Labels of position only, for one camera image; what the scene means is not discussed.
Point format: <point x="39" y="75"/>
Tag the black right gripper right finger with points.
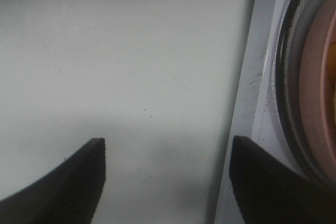
<point x="267" y="191"/>

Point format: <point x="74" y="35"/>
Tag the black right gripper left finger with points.
<point x="70" y="193"/>

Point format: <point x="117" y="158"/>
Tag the pink round plate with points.
<point x="316" y="93"/>

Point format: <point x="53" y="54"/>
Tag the white microwave oven body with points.
<point x="256" y="113"/>

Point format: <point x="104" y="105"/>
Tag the glass microwave turntable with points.
<point x="294" y="28"/>

